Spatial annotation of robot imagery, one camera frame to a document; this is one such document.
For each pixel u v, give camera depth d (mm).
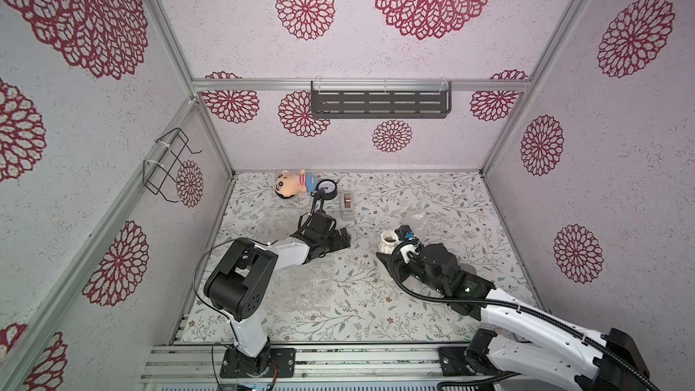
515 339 593
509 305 501
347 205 1056
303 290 860
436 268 563
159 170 749
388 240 693
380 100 952
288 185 1062
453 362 762
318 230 762
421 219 970
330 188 1126
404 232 633
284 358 746
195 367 744
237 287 473
